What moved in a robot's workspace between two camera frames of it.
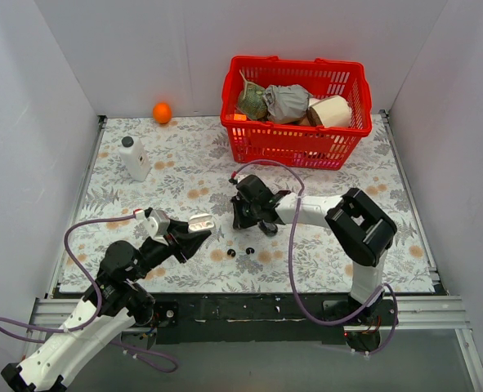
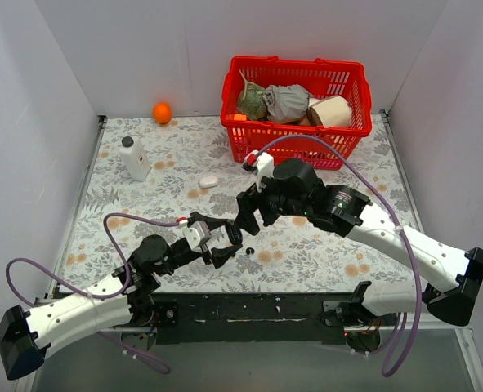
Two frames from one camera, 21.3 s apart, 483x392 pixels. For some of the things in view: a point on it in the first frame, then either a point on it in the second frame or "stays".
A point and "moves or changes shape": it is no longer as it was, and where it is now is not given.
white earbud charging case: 202,221 moves or changes shape
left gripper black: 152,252 → 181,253
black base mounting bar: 260,318 stays
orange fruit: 162,113 stays
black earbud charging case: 268,228 → 234,233
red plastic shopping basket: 288,144 stays
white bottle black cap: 135,158 stays
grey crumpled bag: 286,104 stays
